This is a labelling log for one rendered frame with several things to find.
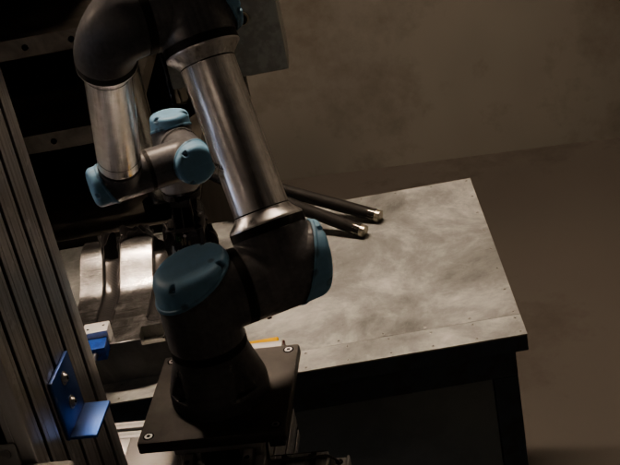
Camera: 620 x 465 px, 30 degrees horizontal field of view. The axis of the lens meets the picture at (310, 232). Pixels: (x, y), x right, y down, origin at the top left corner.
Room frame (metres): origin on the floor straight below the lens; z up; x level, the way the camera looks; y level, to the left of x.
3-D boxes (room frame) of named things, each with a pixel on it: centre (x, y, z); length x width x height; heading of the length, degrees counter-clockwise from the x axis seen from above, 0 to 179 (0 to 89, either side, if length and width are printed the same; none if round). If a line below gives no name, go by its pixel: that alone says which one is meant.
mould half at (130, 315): (2.18, 0.37, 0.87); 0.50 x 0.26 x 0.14; 176
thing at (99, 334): (1.91, 0.45, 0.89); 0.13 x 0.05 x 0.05; 176
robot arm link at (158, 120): (2.01, 0.21, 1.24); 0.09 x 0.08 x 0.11; 18
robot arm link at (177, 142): (1.91, 0.20, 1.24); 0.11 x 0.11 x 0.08; 18
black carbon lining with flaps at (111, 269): (2.16, 0.38, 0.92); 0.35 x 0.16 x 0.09; 176
